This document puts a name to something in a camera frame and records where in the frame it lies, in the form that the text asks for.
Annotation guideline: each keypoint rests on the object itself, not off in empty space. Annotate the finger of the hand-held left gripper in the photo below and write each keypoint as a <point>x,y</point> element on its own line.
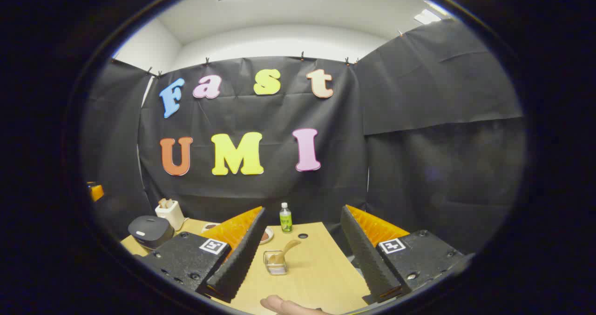
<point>96,193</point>

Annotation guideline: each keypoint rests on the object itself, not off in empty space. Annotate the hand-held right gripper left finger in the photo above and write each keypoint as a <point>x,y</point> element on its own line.
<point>240,264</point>

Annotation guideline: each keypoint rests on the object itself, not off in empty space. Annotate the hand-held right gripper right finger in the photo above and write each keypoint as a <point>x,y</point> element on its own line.
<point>368,259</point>

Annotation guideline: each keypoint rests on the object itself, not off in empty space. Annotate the wooden spoon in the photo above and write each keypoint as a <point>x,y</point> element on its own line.
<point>291,246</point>

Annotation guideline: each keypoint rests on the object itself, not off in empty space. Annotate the black and silver rice cooker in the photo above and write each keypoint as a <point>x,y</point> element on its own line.
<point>149,231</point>

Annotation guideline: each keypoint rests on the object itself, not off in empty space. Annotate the white round plate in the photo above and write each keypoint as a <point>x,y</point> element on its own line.
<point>267,238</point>

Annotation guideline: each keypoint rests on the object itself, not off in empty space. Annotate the small white condiment tray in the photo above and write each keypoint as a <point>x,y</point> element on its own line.
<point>210,226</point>

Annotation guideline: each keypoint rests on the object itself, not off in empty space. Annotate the green drink bottle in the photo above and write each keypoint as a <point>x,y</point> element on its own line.
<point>286,219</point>

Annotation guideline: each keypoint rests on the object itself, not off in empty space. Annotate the small white toaster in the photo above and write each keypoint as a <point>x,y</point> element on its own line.
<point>171,216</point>

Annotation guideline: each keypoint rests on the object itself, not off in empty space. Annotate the black backdrop cloth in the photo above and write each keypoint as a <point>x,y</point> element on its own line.
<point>279,184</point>

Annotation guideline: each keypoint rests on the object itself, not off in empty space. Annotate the small ceiling light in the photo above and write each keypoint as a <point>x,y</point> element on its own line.
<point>427,17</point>

